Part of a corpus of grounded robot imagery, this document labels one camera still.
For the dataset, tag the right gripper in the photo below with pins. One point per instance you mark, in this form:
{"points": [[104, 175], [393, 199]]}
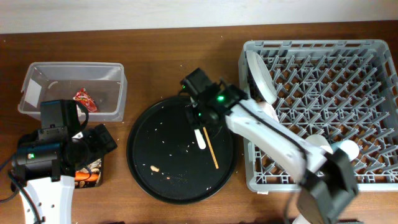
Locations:
{"points": [[200, 117]]}

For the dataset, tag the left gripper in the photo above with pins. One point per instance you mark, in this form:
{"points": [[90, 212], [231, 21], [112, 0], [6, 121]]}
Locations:
{"points": [[101, 143]]}

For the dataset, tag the white plastic fork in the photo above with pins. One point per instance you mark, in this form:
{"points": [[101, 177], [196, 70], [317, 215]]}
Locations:
{"points": [[200, 140]]}

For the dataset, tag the orange carrot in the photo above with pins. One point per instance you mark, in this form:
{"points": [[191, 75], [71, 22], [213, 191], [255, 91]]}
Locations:
{"points": [[81, 176]]}

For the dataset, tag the wooden chopstick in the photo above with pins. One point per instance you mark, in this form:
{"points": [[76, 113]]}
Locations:
{"points": [[210, 148]]}

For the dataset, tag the red snack wrapper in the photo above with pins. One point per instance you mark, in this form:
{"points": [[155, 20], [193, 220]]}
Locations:
{"points": [[86, 100]]}

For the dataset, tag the white bowl with food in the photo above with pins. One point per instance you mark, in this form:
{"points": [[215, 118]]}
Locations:
{"points": [[269, 110]]}

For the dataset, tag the grey round plate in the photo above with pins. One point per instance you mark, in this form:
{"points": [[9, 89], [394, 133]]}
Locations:
{"points": [[261, 76]]}

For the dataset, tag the white plastic cup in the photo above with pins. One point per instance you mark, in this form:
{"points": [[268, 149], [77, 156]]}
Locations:
{"points": [[320, 141]]}

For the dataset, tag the blue plastic cup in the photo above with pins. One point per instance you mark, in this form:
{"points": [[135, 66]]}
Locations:
{"points": [[348, 146]]}

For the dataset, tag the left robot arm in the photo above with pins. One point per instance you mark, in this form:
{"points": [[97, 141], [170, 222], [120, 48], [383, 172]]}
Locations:
{"points": [[45, 201]]}

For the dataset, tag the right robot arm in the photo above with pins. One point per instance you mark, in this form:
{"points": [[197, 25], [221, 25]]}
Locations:
{"points": [[324, 174]]}

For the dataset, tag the grey dishwasher rack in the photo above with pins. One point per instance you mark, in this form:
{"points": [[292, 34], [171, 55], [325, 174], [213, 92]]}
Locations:
{"points": [[340, 89]]}

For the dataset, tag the black rectangular tray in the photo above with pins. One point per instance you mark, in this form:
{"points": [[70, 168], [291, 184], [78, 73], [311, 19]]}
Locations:
{"points": [[79, 156]]}

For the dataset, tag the clear plastic bin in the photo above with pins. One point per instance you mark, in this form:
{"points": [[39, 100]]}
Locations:
{"points": [[104, 82]]}

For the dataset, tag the round black serving tray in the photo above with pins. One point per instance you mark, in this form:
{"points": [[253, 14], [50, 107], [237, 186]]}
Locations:
{"points": [[162, 137]]}

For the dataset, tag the peanut shell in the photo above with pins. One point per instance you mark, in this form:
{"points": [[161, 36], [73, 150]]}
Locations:
{"points": [[154, 168]]}

